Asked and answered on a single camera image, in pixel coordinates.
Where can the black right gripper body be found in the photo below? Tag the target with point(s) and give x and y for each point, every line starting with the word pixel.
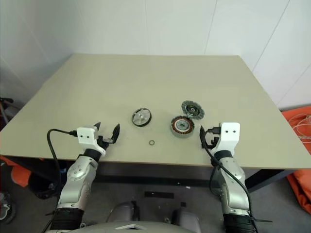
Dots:
pixel 212 142

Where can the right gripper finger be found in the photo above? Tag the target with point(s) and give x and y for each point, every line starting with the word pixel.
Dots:
pixel 202 136

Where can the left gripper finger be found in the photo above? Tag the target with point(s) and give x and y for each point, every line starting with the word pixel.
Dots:
pixel 98 126
pixel 116 132

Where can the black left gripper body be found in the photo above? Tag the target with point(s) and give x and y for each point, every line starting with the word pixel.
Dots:
pixel 105 140

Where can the motor stator with copper windings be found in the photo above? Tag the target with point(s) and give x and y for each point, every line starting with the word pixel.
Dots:
pixel 182 126

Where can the grey finned round disc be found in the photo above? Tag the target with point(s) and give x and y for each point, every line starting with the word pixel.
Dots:
pixel 193 110

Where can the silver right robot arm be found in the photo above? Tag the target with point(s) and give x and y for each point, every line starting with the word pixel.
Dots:
pixel 233 184

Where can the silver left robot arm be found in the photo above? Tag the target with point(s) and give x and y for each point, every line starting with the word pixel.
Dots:
pixel 75 174

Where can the dark rounded shape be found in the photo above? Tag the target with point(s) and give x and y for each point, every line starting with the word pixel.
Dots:
pixel 125 211
pixel 185 214

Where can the black object under table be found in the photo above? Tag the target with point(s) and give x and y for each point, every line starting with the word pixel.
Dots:
pixel 43 187

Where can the orange bag under table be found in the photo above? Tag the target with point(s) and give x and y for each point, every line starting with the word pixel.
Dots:
pixel 19 177

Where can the grey robot torso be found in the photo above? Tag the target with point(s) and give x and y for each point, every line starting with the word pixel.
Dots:
pixel 136 228

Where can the black tripod stand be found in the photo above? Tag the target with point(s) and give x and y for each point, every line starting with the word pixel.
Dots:
pixel 5 100

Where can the plain orange bag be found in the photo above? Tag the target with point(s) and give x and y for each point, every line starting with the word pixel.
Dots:
pixel 302 189

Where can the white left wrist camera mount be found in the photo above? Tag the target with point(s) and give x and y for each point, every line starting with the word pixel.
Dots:
pixel 86 137

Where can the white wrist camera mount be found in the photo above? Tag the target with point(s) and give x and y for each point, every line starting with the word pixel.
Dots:
pixel 86 137
pixel 229 136

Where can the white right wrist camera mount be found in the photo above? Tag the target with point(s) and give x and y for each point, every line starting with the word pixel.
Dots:
pixel 229 136

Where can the black table frame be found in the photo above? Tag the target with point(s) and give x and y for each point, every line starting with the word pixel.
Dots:
pixel 145 172

